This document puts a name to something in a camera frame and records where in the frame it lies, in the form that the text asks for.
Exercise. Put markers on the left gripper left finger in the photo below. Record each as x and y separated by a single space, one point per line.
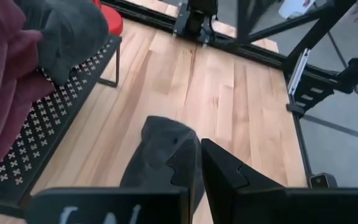
104 205

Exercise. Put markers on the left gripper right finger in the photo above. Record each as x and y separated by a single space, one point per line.
259 205

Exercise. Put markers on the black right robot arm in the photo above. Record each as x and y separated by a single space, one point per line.
197 15

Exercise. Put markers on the small black clamp block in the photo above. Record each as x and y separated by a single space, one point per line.
322 181

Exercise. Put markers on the black perforated metal stand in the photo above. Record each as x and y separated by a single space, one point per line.
51 118

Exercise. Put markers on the red desk lamp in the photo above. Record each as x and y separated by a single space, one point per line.
113 21

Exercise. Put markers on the white bag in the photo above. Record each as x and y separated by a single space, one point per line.
297 7

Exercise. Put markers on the silver metal bracket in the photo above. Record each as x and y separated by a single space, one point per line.
298 71

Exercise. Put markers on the black aluminium table frame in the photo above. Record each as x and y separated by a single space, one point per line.
250 51

